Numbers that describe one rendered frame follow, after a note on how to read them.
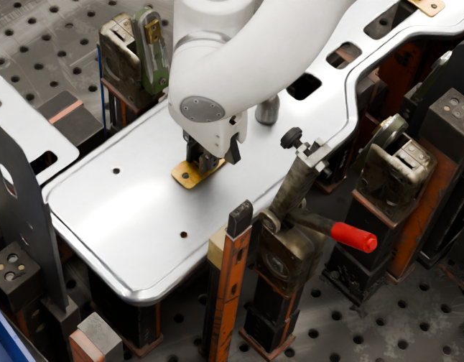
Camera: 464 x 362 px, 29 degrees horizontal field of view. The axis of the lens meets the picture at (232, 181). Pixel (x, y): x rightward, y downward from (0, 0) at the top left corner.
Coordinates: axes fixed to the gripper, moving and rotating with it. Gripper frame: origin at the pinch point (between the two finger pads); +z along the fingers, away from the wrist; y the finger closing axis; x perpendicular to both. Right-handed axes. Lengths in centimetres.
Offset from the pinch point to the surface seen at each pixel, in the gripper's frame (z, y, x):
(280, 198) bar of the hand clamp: -8.4, -14.5, 1.8
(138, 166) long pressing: 3.1, 5.5, 6.3
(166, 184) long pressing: 3.1, 1.1, 5.5
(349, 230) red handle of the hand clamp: -10.5, -23.3, 0.2
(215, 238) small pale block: -3.4, -11.4, 9.1
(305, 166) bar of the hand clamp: -17.9, -16.7, 1.8
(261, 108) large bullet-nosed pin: 0.2, 0.0, -11.0
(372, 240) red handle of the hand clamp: -11.8, -26.2, -0.1
